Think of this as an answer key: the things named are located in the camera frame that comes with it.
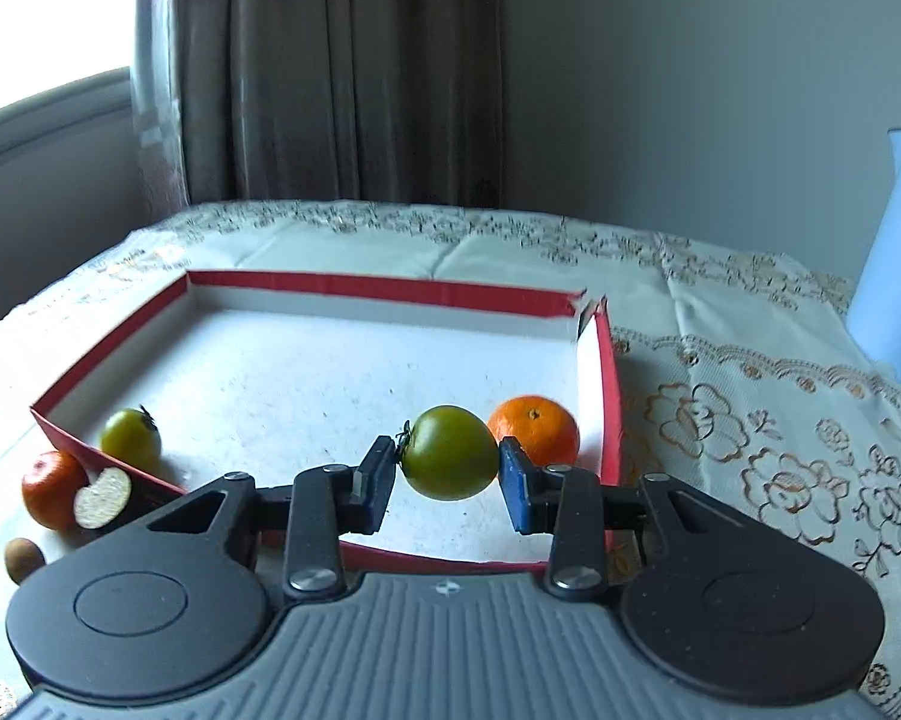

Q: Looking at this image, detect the floral lace tablecloth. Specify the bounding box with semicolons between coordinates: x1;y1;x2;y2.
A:
0;199;901;720

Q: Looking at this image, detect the pale blue jug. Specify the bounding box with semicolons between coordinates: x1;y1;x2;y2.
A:
844;120;901;388

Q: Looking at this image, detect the reddish orange mandarin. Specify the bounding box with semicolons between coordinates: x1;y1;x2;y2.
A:
21;450;91;530

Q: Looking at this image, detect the red cardboard box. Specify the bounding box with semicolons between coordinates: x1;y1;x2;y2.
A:
30;268;628;572

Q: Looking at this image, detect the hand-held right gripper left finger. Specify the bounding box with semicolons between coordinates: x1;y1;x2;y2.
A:
144;435;399;602

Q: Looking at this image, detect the window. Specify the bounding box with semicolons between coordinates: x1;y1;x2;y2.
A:
0;0;140;166

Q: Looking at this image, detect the large green tomato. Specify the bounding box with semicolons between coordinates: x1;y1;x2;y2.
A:
396;405;500;503

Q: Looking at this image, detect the dark sugarcane piece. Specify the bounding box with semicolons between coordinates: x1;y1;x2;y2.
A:
73;466;188;533

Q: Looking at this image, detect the brown curtain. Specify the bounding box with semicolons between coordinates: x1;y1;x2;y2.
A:
171;0;508;208

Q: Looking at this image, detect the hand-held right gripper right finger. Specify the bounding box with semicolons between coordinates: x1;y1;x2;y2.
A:
499;438;749;605

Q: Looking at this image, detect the sheer white curtain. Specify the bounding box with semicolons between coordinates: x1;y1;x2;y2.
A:
129;0;190;235

